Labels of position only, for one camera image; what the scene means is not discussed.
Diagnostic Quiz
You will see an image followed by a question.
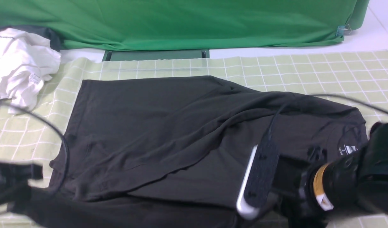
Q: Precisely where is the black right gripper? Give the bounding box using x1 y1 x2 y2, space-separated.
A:
272 147 327 228

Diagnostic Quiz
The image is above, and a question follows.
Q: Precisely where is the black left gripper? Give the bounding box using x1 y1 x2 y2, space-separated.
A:
0 162 43 205

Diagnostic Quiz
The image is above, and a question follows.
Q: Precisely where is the dark gray long-sleeve shirt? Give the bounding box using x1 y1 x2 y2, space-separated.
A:
8 76 367 228

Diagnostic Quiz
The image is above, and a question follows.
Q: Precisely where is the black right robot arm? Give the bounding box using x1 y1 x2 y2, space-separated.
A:
271 122 388 228

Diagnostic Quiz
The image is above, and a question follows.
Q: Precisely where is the crumpled white shirt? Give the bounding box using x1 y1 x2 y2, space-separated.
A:
0 28 61 111

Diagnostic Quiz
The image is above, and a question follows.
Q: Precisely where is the light green checkered tablecloth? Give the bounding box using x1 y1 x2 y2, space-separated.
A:
0 50 388 228

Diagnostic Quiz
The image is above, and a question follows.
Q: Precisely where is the blue binder clip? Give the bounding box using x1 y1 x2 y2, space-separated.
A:
335 24 352 37

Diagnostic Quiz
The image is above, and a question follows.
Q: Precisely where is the green backdrop cloth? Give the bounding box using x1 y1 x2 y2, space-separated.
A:
0 0 369 51

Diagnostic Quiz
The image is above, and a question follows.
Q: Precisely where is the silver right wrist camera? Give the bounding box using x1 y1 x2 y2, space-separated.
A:
236 135 279 220

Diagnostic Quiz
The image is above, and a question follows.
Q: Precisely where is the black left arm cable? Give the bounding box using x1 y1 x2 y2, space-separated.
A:
0 101 71 193

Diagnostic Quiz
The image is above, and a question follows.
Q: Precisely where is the dark green metal frame base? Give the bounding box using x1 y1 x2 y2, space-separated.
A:
102 49 210 61

